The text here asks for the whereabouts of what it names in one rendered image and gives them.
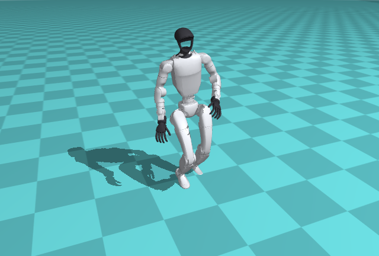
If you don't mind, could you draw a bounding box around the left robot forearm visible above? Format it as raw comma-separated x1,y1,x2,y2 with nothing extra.
210,74,221,101

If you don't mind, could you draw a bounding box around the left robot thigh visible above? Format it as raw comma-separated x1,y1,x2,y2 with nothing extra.
196,104,213,155

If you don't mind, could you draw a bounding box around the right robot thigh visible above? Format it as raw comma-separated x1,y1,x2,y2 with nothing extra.
169,108,196,166

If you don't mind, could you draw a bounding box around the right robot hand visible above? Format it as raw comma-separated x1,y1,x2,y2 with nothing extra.
155,116,171,143

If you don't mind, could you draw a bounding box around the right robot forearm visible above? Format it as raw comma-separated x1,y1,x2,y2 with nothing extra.
154,88,166,121

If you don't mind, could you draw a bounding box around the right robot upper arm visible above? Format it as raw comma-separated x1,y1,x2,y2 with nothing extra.
155,59,174,97

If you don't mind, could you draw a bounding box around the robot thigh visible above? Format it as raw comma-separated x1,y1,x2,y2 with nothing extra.
196,104,213,155
169,108,196,166

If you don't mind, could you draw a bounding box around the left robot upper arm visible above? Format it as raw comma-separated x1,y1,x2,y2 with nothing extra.
198,52,218,84

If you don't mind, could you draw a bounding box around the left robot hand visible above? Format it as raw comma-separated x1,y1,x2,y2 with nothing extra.
208,96,221,119

